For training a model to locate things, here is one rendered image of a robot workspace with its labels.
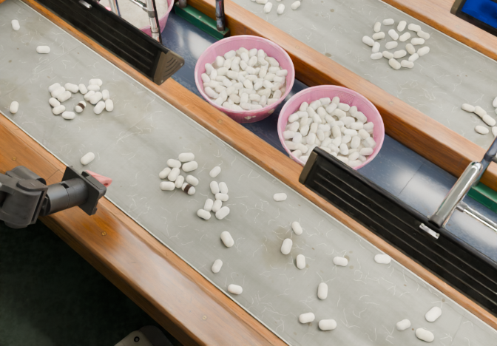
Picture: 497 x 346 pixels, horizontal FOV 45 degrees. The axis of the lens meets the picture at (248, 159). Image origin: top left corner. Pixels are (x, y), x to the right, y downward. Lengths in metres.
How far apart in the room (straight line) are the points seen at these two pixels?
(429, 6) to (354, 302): 0.92
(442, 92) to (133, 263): 0.91
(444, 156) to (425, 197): 0.12
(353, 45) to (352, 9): 0.14
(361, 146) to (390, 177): 0.11
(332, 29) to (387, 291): 0.78
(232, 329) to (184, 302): 0.12
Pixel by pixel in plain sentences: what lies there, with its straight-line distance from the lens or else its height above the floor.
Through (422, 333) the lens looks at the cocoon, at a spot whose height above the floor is 0.76.
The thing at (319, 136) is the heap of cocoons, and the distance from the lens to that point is 1.52.
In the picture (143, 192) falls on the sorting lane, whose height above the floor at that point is 0.74.
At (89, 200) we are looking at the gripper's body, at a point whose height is 0.88.
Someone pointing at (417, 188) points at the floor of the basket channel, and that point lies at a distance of 1.56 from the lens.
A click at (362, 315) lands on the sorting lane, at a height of 0.74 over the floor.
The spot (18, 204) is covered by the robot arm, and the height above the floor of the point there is 1.02.
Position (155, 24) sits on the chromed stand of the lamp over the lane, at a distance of 1.51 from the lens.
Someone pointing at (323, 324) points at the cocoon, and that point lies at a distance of 1.29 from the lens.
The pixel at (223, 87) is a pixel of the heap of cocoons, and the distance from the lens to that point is 1.60.
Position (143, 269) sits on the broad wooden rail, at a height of 0.76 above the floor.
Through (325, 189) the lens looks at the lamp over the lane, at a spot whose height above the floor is 1.07.
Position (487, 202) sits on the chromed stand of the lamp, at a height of 0.69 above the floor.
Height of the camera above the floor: 1.99
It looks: 58 degrees down
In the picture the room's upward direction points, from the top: straight up
